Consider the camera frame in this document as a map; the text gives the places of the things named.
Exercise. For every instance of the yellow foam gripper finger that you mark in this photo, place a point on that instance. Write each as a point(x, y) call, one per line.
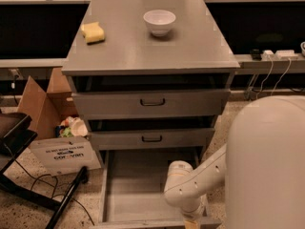
point(190, 224)

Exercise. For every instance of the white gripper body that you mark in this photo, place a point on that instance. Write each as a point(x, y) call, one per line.
point(193, 215)

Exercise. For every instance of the grey bottom drawer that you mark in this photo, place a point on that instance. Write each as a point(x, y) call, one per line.
point(132, 189)

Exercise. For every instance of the grey drawer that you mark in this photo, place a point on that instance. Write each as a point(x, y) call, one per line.
point(152, 139)
point(132, 189)
point(140, 104)

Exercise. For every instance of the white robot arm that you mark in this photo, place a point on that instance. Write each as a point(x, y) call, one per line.
point(262, 166)

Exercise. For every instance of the grey top drawer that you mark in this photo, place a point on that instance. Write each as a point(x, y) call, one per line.
point(140, 104)

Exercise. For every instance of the grey middle drawer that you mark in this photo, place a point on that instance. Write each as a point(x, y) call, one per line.
point(152, 139)

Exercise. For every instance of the grey drawer cabinet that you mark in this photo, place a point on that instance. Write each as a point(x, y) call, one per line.
point(159, 80)

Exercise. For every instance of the brown cardboard box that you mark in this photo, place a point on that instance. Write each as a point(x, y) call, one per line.
point(59, 155)

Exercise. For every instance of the white crumpled trash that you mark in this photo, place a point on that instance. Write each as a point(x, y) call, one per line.
point(71, 126)

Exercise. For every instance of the black power adapter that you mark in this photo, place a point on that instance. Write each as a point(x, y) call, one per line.
point(255, 54)

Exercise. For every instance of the white power strip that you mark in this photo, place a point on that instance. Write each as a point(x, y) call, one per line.
point(279, 55)

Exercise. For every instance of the white ceramic bowl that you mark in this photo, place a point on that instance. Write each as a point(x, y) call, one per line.
point(159, 22)

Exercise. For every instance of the yellow sponge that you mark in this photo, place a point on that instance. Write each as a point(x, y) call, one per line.
point(92, 32)

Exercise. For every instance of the grey long workbench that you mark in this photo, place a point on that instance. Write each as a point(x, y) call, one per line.
point(35, 62)

